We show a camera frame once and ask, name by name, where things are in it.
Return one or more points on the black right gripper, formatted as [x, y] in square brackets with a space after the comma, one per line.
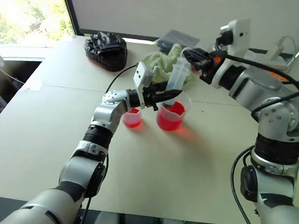
[209, 67]

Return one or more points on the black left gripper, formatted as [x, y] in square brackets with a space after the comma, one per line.
[150, 97]

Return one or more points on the clear plastic syringe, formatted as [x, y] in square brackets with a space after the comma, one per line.
[178, 74]

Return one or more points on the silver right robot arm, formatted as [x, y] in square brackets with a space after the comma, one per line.
[283, 113]

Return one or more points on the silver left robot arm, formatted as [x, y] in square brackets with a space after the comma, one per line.
[105, 113]

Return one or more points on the large cup with red liquid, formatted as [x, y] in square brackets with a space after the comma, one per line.
[174, 115]

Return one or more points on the small cup with red liquid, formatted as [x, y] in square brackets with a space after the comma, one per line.
[132, 119]

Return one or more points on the pale green towel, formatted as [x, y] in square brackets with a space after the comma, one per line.
[161, 63]

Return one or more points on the black flat packet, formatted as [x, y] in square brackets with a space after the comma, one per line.
[178, 38]

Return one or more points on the black fabric pouch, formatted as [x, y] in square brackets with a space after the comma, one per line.
[106, 51]

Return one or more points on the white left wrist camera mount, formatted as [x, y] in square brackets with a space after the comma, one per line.
[140, 75]

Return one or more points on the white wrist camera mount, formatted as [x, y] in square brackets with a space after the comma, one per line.
[140, 75]
[240, 33]

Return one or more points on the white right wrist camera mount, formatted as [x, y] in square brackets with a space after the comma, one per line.
[240, 33]

